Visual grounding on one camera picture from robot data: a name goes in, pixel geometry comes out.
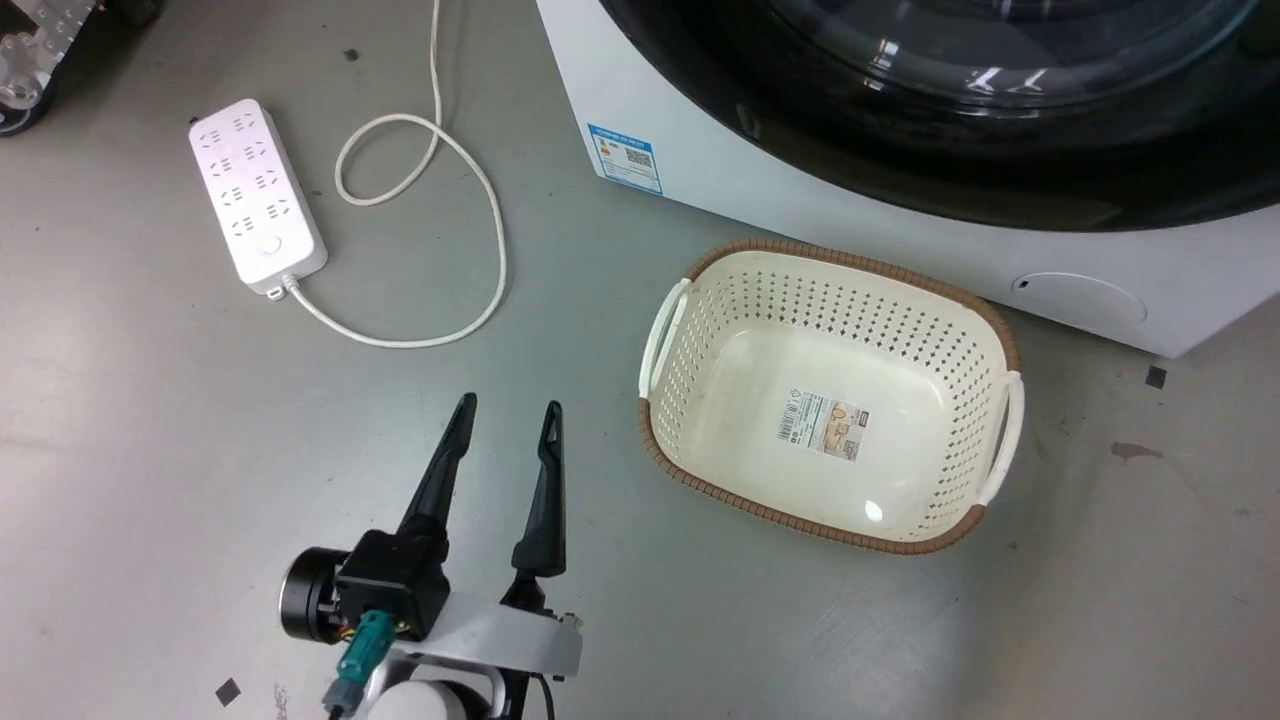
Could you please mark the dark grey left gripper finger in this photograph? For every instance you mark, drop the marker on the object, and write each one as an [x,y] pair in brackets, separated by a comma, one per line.
[548,500]
[445,465]

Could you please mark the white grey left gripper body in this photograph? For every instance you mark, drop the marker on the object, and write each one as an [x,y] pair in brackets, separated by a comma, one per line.
[510,635]

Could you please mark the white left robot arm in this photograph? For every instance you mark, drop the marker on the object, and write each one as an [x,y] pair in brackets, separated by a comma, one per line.
[430,700]

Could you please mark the white washing machine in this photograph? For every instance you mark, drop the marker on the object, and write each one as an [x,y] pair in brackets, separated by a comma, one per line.
[720,170]

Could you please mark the black round washing machine door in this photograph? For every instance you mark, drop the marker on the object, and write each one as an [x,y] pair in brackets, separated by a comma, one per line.
[1000,160]

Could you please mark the cream laundry basket brown rim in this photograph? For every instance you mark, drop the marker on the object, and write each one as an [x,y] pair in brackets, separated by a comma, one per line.
[800,400]

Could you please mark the paper label sticker with barcode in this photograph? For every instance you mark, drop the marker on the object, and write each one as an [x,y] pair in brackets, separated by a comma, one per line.
[822,425]

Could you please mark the small black tape square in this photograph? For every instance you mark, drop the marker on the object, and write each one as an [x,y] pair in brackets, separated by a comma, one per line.
[228,691]
[1156,377]

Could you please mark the white power strip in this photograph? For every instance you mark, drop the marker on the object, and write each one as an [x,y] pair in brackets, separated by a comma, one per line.
[255,195]

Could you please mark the blue energy label sticker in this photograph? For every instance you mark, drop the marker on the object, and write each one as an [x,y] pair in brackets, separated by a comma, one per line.
[625,158]

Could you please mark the round white filter cover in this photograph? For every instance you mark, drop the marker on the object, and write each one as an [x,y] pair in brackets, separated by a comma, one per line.
[1085,300]

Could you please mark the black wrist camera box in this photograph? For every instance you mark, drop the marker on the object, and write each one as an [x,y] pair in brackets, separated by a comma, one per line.
[395,580]

